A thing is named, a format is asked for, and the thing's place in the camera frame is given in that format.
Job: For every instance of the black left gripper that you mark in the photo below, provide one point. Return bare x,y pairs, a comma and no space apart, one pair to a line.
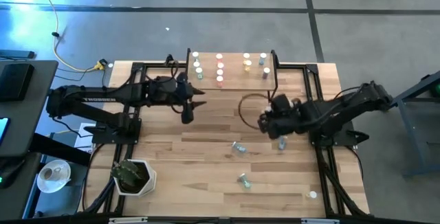
187,97

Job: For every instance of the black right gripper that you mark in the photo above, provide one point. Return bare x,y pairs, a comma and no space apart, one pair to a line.
288,124

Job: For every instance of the blue bottle white tablets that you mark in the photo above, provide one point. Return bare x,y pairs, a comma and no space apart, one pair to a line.
239,147
282,144

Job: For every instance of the green bottle mixed pills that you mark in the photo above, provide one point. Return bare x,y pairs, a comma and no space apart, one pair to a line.
195,55

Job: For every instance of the pink bottle orange tablets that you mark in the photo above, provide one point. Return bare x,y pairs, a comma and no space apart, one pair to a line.
219,57

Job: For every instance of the yellow medicine bottle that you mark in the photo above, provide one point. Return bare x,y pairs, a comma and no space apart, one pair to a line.
246,56
247,64

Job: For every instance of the blue medicine bottle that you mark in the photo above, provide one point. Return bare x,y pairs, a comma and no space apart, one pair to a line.
263,56

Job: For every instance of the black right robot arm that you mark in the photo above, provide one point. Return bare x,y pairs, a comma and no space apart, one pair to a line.
361,100

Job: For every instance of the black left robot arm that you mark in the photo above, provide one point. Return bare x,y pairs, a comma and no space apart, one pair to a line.
103,95

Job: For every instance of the teal medicine bottle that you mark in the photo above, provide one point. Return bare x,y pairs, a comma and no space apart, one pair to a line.
244,181

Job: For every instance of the white cap on table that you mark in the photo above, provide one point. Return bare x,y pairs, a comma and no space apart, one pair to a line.
312,194

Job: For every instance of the white hexagonal planter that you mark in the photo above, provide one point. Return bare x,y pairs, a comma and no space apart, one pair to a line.
149,182

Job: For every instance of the green cactus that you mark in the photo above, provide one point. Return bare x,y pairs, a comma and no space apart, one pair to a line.
125,174

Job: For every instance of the white paper sheet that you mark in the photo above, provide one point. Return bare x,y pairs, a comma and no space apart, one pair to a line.
80,138

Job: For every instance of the grey side desk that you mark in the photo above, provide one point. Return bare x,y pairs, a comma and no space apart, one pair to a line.
34,114

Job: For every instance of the black box device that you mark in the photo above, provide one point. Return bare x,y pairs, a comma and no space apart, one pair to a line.
15,81

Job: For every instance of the smartphone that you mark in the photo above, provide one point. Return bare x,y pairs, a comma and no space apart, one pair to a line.
3,131

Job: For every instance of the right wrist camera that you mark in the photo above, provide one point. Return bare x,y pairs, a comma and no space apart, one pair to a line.
282,103

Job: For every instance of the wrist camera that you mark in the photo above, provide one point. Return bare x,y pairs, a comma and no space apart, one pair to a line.
166,84
282,103

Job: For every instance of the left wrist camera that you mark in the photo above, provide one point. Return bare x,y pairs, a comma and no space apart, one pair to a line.
166,84

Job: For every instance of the wooden shelf black frame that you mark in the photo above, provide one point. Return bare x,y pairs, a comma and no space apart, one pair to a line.
237,79

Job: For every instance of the black table frame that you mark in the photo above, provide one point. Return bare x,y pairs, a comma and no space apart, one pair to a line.
158,66

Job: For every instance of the grey metal table frame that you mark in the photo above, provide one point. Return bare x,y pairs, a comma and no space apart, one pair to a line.
407,131

